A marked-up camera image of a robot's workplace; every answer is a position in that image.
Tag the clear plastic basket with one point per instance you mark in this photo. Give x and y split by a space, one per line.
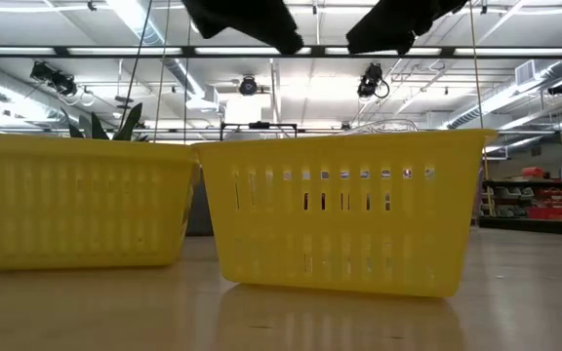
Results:
383 128

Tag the round black ceiling camera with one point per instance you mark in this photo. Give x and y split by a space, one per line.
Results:
248 86

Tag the overhead frame light bar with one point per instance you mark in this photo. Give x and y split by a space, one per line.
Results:
188 50

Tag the green artificial snake plant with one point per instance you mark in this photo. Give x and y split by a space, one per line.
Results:
132 122

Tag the black ceiling-mounted device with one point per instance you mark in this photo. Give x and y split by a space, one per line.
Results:
370 80
559 89
59 83

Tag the black metal stand frame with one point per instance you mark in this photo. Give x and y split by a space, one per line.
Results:
259 125

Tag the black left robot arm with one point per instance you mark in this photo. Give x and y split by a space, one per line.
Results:
252 22

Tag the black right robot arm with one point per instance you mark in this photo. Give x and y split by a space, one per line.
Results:
393 27

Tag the yellow slotted plastic basket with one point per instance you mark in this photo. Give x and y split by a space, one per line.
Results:
271 244
66 205

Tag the storage shelf with red bins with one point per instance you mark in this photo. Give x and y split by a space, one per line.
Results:
554 200

